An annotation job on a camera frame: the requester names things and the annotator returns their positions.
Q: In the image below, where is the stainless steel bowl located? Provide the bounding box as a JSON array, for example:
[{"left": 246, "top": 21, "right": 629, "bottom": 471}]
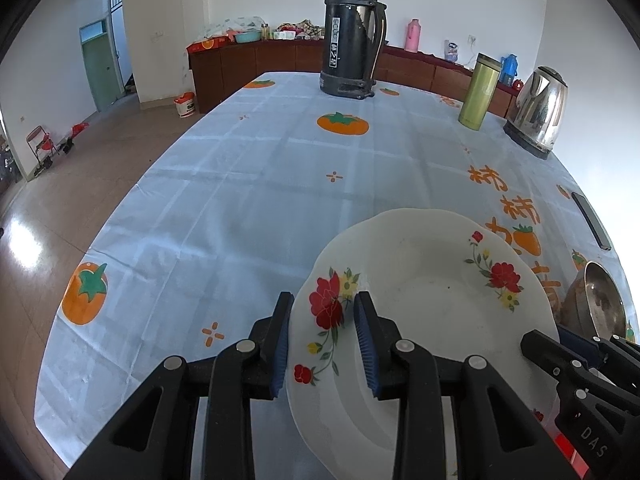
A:
[{"left": 559, "top": 261, "right": 627, "bottom": 340}]

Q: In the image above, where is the white floral plate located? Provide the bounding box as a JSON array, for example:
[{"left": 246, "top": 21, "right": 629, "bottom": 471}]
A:
[{"left": 288, "top": 209, "right": 558, "bottom": 479}]

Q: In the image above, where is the black smartphone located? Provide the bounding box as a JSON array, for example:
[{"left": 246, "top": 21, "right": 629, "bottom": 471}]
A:
[{"left": 572, "top": 192, "right": 613, "bottom": 250}]

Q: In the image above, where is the blue persimmon tablecloth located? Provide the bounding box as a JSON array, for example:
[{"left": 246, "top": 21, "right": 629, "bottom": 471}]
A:
[{"left": 35, "top": 73, "right": 629, "bottom": 479}]

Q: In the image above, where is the stainless steel electric kettle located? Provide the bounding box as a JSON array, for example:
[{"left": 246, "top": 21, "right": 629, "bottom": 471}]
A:
[{"left": 503, "top": 65, "right": 568, "bottom": 159}]

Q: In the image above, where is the green tumbler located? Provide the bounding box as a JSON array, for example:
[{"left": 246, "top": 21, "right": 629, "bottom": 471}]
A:
[{"left": 458, "top": 53, "right": 502, "bottom": 131}]

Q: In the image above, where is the blue thermos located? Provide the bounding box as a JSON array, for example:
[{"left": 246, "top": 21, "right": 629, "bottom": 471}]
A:
[{"left": 499, "top": 54, "right": 518, "bottom": 87}]

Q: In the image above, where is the red folding chair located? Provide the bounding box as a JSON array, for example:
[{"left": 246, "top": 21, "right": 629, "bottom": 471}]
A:
[{"left": 26, "top": 126, "right": 58, "bottom": 178}]

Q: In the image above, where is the white plastic bucket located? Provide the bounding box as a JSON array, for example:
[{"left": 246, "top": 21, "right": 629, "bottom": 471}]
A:
[{"left": 174, "top": 91, "right": 195, "bottom": 118}]

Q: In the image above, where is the pink thermos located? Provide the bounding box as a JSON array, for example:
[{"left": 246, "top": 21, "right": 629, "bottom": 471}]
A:
[{"left": 404, "top": 18, "right": 421, "bottom": 53}]

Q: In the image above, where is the green door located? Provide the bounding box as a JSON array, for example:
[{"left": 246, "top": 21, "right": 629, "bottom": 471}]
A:
[{"left": 79, "top": 18, "right": 122, "bottom": 112}]

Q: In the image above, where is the dark wooden sideboard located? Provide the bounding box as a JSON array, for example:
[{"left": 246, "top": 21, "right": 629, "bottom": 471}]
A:
[{"left": 188, "top": 38, "right": 524, "bottom": 120}]

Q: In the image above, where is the large black thermos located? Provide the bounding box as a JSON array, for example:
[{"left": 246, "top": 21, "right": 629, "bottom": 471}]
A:
[{"left": 320, "top": 0, "right": 387, "bottom": 100}]

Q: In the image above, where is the teal basin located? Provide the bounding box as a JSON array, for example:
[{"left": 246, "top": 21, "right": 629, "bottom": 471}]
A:
[{"left": 234, "top": 29, "right": 262, "bottom": 44}]

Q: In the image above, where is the mesh food cover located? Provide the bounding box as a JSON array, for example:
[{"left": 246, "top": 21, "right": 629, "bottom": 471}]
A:
[{"left": 196, "top": 16, "right": 266, "bottom": 41}]

